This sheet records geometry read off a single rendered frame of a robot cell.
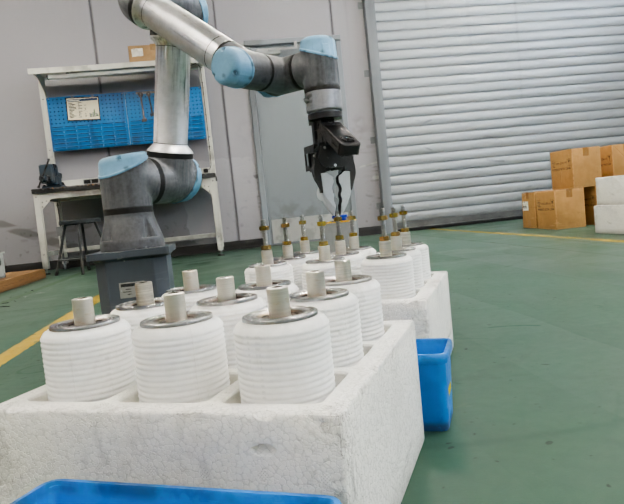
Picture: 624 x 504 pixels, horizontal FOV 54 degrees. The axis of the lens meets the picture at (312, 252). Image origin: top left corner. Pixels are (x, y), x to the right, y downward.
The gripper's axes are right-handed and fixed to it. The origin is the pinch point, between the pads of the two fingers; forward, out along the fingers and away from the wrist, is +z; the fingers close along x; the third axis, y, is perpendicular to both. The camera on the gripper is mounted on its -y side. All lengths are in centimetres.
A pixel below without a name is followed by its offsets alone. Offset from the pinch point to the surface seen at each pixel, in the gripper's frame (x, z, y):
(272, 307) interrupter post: 33, 8, -59
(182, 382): 42, 15, -56
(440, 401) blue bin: 2.9, 29.9, -38.3
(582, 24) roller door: -485, -169, 406
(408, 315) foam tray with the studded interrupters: -0.5, 19.2, -24.7
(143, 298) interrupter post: 44, 9, -35
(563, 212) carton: -292, 22, 248
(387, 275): 0.4, 12.4, -20.0
